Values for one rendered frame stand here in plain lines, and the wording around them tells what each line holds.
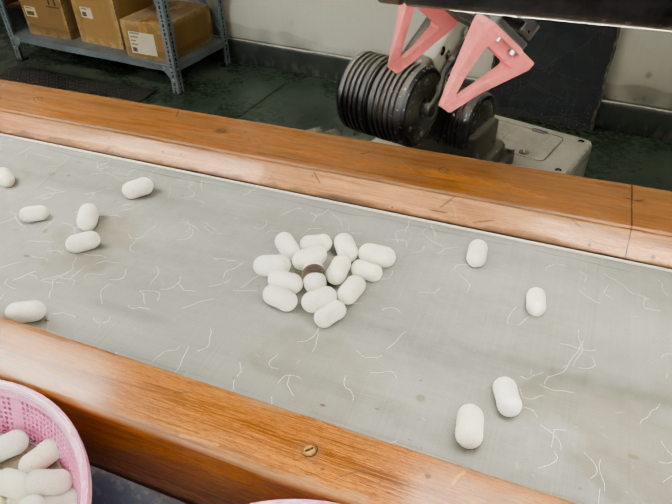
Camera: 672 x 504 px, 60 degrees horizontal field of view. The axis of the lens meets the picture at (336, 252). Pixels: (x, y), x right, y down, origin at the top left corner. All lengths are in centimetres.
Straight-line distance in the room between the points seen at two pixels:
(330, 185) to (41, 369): 37
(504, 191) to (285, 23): 242
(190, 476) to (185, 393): 6
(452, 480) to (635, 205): 40
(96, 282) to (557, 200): 49
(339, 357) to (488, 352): 13
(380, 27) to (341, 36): 20
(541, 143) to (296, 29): 180
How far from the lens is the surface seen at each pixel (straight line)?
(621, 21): 30
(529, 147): 142
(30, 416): 52
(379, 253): 59
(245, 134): 80
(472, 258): 60
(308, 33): 297
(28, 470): 51
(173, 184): 76
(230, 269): 61
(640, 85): 262
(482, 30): 50
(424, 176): 70
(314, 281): 55
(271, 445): 43
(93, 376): 51
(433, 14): 61
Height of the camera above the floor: 113
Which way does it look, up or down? 39 degrees down
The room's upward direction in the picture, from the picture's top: 1 degrees counter-clockwise
